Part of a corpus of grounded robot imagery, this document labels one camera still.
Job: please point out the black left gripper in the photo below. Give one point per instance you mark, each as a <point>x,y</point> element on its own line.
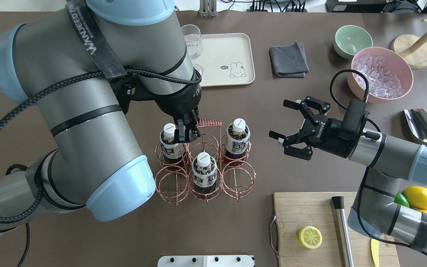
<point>181,104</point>

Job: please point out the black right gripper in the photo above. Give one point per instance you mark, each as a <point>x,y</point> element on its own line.
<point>330,136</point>

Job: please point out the tea bottle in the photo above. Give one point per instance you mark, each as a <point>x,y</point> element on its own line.
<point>237,138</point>
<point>170,150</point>
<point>204,169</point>

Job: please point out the copper wire bottle basket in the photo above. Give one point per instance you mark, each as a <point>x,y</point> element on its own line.
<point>174,182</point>

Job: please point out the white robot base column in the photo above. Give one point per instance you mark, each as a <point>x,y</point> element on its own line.
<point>207,261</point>

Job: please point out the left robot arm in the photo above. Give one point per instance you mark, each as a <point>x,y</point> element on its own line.
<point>64,64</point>

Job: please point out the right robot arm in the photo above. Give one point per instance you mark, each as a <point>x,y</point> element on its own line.
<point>389,161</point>

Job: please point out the tea bottle front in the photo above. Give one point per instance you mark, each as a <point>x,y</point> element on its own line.
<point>237,138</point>

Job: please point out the grey folded cloth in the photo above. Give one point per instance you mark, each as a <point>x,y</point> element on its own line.
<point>289,61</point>

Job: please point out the steel muddler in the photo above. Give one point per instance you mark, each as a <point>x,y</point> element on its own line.
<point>345,242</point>

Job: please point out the wooden cutting board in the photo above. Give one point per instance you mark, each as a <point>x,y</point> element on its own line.
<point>293,211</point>

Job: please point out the cream tray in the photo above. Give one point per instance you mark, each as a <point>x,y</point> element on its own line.
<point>226,60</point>

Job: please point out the wine glass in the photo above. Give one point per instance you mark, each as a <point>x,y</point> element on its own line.
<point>194,43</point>

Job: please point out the pink bowl with ice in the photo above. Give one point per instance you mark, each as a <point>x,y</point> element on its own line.
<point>387,73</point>

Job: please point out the green bowl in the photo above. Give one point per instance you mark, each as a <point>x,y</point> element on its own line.
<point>350,39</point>

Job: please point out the half lemon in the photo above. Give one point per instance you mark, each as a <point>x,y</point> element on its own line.
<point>310,237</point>

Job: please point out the green lime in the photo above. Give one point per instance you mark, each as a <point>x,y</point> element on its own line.
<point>401,200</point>

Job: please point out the yellow knife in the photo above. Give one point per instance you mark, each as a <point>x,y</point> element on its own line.
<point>374,250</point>

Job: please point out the wooden stand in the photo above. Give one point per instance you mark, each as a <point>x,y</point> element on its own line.
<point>412,48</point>

